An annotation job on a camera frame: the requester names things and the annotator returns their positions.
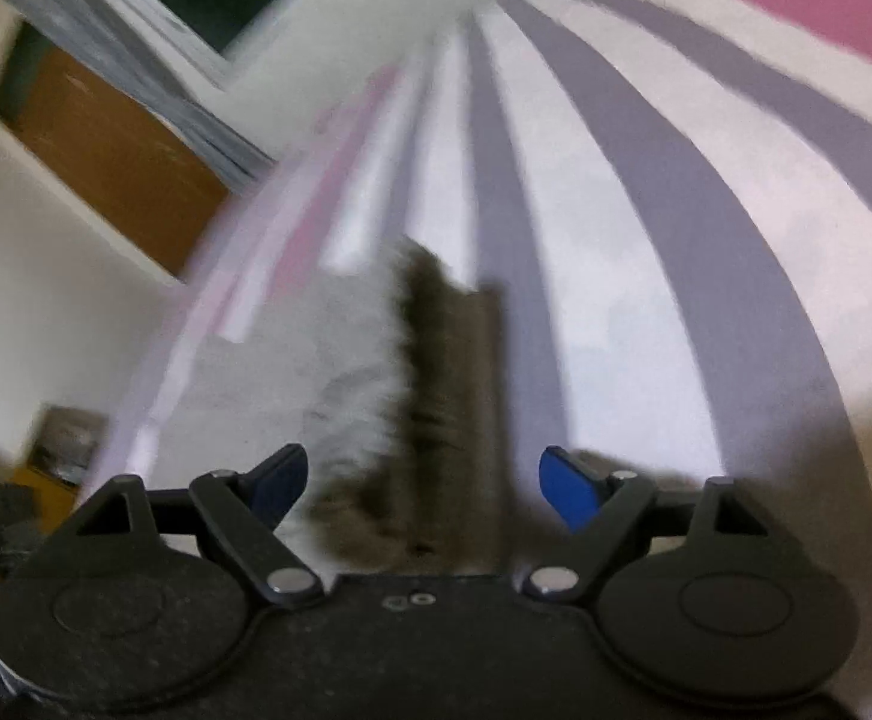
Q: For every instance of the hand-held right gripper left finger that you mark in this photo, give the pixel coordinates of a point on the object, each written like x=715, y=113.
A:
x=283, y=484

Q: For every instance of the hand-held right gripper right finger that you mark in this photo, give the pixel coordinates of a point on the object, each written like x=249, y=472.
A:
x=567, y=489

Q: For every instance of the grey pants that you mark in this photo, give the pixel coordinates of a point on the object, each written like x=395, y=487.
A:
x=443, y=390

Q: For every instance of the yellow box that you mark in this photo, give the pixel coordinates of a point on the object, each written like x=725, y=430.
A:
x=54, y=457

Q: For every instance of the striped bed sheet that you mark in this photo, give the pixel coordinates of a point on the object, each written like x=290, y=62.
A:
x=668, y=240

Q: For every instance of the wooden door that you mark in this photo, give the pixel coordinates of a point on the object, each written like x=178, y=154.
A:
x=114, y=157

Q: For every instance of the grey curtain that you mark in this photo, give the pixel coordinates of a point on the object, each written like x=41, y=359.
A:
x=143, y=67

